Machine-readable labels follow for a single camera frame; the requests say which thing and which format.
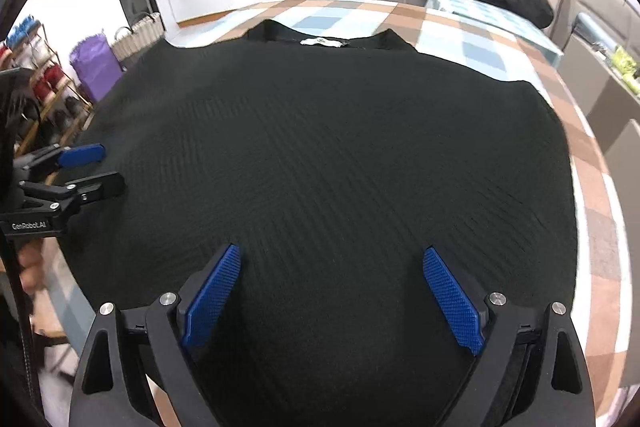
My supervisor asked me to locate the wooden shoe rack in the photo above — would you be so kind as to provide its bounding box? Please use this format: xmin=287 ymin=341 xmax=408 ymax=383
xmin=1 ymin=15 xmax=92 ymax=156

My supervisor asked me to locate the person left hand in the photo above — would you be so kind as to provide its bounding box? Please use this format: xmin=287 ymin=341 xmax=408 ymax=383
xmin=17 ymin=239 xmax=46 ymax=296

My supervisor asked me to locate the purple bag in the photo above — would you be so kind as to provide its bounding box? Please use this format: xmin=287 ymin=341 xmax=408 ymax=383
xmin=70 ymin=34 xmax=122 ymax=102

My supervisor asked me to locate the teal checkered cloth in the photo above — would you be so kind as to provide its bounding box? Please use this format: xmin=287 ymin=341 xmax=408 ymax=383
xmin=425 ymin=0 xmax=564 ymax=68

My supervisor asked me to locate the light blue pillow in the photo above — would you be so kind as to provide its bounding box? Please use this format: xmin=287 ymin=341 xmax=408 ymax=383
xmin=573 ymin=12 xmax=618 ymax=54

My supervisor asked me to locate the black knit sweater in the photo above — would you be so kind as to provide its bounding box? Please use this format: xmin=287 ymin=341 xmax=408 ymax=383
xmin=54 ymin=18 xmax=580 ymax=427

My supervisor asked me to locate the green yellow toy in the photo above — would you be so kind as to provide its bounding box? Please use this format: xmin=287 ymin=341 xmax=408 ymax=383
xmin=610 ymin=46 xmax=640 ymax=95

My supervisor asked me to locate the checkered brown blue tablecloth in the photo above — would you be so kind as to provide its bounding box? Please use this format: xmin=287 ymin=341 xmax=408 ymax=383
xmin=44 ymin=0 xmax=634 ymax=427

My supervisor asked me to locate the woven laundry basket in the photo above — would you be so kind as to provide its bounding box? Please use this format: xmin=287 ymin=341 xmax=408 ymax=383
xmin=111 ymin=12 xmax=165 ymax=64

